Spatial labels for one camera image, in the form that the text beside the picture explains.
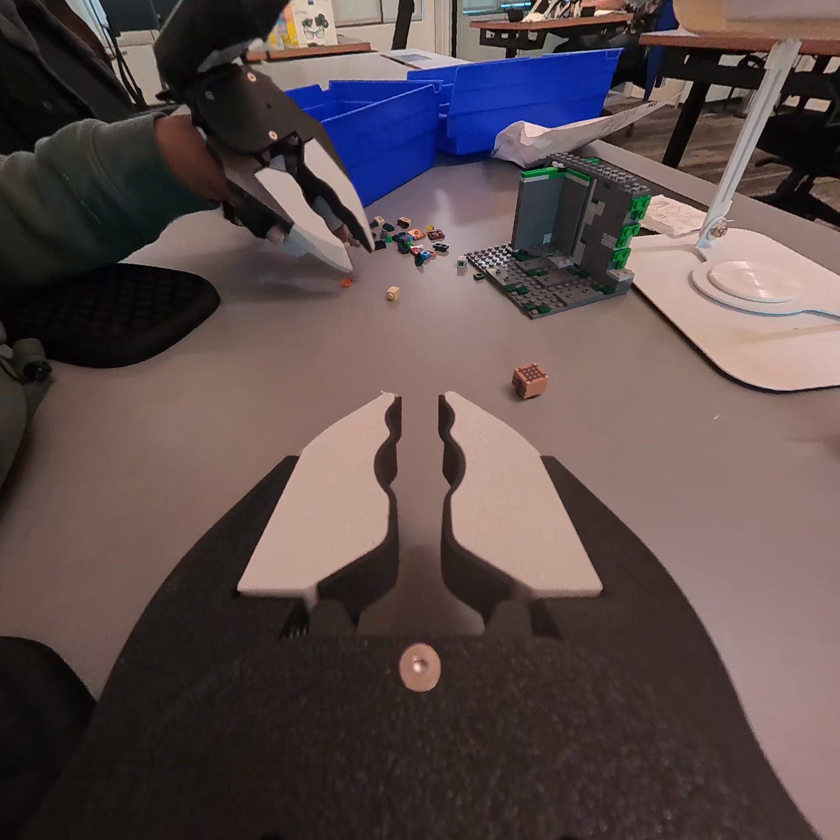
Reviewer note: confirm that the white box with goggles picture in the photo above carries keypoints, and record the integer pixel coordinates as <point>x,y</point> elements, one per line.
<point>318,29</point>

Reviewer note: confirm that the white paper bag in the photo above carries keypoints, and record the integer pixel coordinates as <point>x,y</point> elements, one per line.
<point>558,134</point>

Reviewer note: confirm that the person's left forearm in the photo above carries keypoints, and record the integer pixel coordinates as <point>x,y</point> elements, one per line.
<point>79,197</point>

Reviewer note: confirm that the black office chair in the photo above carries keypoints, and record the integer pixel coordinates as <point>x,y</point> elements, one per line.
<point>800,151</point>

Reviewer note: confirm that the printed paper sheet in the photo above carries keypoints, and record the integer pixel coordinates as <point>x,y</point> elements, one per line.
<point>673,213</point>

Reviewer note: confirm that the pile of small bricks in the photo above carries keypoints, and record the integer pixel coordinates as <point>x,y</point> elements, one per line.
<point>413,239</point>

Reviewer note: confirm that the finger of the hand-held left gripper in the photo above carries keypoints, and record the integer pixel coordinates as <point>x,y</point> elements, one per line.
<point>334,184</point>
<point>308,226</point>

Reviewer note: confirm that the brown crate brick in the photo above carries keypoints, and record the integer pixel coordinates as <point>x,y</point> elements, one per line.
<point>530,382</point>

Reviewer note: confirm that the white stand with wooden tray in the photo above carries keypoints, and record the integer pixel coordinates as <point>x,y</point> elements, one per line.
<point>754,328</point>

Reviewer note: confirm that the person's left hand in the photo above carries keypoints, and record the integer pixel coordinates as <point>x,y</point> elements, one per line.
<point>187,154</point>

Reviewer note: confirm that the wooden background table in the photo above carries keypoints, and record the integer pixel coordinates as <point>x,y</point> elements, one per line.
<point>544,26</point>
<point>308,51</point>
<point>722,44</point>

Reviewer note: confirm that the blue yellow printed box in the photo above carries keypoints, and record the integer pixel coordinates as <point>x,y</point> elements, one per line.
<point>282,29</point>

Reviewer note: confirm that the grey brick building model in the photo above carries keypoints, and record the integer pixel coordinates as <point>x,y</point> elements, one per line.
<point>571,216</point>

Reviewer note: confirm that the grey desk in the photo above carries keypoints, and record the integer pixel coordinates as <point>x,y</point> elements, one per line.
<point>197,426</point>

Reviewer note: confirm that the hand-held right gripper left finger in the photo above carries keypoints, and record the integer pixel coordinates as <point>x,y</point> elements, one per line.
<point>321,518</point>

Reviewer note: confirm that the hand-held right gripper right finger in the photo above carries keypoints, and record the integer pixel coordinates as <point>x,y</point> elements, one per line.
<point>518,518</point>

